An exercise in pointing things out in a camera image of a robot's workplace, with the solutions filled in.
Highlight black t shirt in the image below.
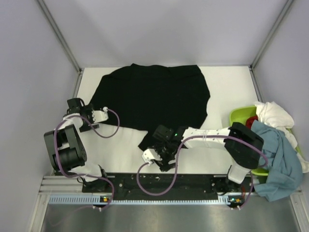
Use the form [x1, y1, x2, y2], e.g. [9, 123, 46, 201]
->
[90, 64, 211, 150]

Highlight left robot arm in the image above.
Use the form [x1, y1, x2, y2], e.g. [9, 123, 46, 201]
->
[43, 98, 110, 192]

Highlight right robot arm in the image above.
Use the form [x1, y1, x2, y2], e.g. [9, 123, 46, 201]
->
[151, 122, 264, 191]

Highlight green plastic bin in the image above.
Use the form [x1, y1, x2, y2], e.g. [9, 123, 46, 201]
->
[229, 105, 308, 176]

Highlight red t shirt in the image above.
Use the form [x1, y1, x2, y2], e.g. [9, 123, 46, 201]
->
[245, 115, 258, 129]

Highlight blue t shirt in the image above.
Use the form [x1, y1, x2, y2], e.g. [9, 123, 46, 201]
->
[251, 121, 303, 202]

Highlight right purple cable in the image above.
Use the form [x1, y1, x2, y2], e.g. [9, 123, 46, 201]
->
[136, 135, 268, 211]

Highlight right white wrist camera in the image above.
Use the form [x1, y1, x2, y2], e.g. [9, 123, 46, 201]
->
[141, 148, 162, 165]

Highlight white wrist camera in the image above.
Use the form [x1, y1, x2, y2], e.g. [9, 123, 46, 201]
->
[92, 107, 109, 123]
[141, 148, 162, 165]

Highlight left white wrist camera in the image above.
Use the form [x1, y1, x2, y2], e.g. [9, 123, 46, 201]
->
[92, 107, 109, 123]

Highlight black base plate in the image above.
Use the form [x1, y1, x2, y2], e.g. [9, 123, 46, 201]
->
[78, 173, 241, 200]

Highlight left aluminium frame post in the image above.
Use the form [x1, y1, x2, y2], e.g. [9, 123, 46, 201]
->
[35, 0, 82, 73]

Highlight aluminium frame post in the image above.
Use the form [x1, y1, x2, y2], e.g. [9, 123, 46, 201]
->
[35, 0, 82, 73]
[250, 0, 295, 71]

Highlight right aluminium frame post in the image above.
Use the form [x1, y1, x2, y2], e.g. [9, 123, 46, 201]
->
[250, 0, 295, 71]

